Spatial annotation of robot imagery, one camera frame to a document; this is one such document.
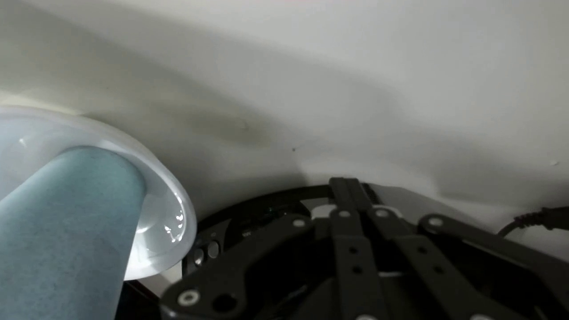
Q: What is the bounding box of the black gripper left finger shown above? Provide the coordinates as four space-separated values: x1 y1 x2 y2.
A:
158 175 389 320

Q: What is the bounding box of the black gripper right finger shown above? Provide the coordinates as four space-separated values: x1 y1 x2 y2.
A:
354 179 569 320

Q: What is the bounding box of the white bowl under cups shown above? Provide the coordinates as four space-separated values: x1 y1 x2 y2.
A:
0 104 199 282

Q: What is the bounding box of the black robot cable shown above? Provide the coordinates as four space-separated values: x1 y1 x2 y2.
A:
496 204 569 237

